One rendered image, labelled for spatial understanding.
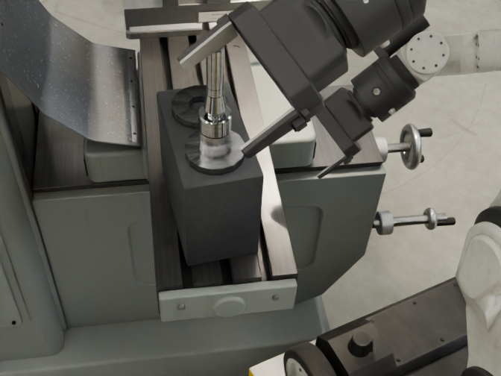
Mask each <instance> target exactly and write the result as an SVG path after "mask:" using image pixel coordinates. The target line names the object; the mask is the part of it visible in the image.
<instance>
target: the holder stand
mask: <svg viewBox="0 0 501 376"><path fill-rule="evenodd" d="M206 93H207V86H206V85H194V86H191V87H187V88H181V89H175V90H166V91H160V92H157V109H158V119H159V129H160V148H161V158H162V168H163V175H164V178H165V182H166V187H167V190H168V195H169V198H170V202H171V207H172V210H173V214H174V218H175V221H176V225H177V230H178V233H179V236H180V241H181V245H182V248H183V253H184V256H185V259H186V264H187V266H193V265H197V264H201V263H208V262H212V261H216V260H223V259H227V258H231V257H238V256H242V255H246V254H254V253H257V252H258V248H259V229H260V219H261V209H262V191H263V181H264V175H263V172H262V169H261V166H260V164H259V161H258V159H257V157H256V155H254V156H253V157H252V158H246V156H244V155H243V153H242V151H241V150H240V147H241V146H243V145H244V144H245V143H246V142H247V141H249V140H250V138H249V136H248V133H247V130H246V128H245V125H244V122H243V120H242V117H241V115H240V112H239V109H238V107H237V105H236V101H235V99H234V97H233V94H232V92H231V89H230V86H229V84H228V83H227V82H224V97H225V101H226V105H227V106H228V107H229V108H230V109H231V112H232V125H231V149H230V152H229V153H228V154H227V155H225V156H223V157H219V158H211V157H207V156H205V155H203V154H202V153H201V152H200V149H199V133H198V111H199V110H200V108H201V107H202V106H204V102H205V97H206Z"/></svg>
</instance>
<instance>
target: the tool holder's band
mask: <svg viewBox="0 0 501 376"><path fill-rule="evenodd" d="M231 119H232V112H231V109H230V108H229V107H228V106H227V109H226V110H225V111H224V112H223V114H222V115H221V116H219V117H216V118H214V117H211V116H209V115H208V114H207V112H206V111H205V110H204V106H202V107H201V108H200V110H199V111H198V120H199V122H200V123H201V124H202V125H203V126H205V127H207V128H211V129H219V128H224V127H226V126H227V125H229V124H230V122H231Z"/></svg>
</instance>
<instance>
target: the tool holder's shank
mask: <svg viewBox="0 0 501 376"><path fill-rule="evenodd" d="M206 77H207V93H206V97H205V102H204V110H205V111H206V112H207V114H208V115H209V116H211V117H214V118H216V117H219V116H221V115H222V114H223V112H224V111H225V110H226V109H227V105H226V101H225V97H224V46H223V47H222V48H220V49H219V50H218V51H216V52H214V53H213V54H211V55H210V56H209V57H207V58H206Z"/></svg>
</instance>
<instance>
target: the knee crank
mask: <svg viewBox="0 0 501 376"><path fill-rule="evenodd" d="M455 223H456V219H455V218H454V217H447V214H446V213H436V212H435V210H434V209H433V208H431V207H428V208H426V209H425V210H424V212H423V215H416V216H399V217H392V215H391V212H390V211H389V210H385V211H377V212H376V215H375V219H374V223H373V226H372V228H373V229H374V228H376V232H377V233H378V234H379V235H388V234H392V232H393V230H394V227H398V226H407V225H423V224H424V225H425V227H426V228H427V229H428V230H434V229H435V228H436V226H448V225H454V224H455Z"/></svg>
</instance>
